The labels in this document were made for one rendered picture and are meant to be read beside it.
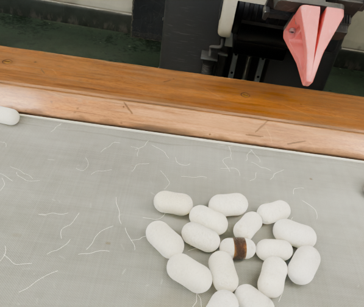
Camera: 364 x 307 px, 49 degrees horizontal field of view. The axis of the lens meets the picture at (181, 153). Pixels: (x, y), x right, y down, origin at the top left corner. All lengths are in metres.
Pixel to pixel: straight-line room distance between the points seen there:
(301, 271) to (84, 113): 0.29
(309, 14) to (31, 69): 0.33
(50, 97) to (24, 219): 0.17
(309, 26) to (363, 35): 2.15
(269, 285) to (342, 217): 0.13
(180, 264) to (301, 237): 0.11
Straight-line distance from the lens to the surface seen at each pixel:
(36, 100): 0.50
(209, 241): 0.34
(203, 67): 1.23
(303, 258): 0.35
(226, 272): 0.32
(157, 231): 0.34
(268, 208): 0.38
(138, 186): 0.40
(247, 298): 0.32
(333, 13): 0.47
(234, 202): 0.37
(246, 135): 0.48
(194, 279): 0.32
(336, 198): 0.45
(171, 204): 0.36
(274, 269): 0.34
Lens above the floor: 1.02
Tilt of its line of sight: 39 degrees down
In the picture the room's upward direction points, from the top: 9 degrees clockwise
